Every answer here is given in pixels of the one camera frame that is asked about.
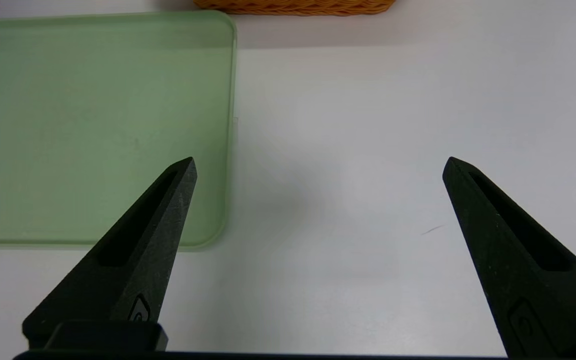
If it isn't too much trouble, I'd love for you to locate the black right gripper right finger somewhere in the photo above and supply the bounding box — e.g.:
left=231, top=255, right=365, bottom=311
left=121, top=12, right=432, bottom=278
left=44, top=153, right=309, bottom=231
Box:
left=442, top=156, right=576, bottom=360

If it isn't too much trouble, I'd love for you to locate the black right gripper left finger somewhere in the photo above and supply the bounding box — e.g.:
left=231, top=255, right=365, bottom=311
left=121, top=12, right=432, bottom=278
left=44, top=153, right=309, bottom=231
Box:
left=22, top=157, right=198, bottom=352

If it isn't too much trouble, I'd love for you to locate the light green plastic tray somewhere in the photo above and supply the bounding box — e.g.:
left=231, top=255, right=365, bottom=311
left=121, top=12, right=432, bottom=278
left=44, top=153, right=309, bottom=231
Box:
left=0, top=10, right=238, bottom=250

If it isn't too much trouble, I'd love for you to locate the orange wicker basket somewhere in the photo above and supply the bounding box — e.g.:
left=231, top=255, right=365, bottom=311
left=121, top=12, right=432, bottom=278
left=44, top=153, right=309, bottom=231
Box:
left=193, top=0, right=397, bottom=17

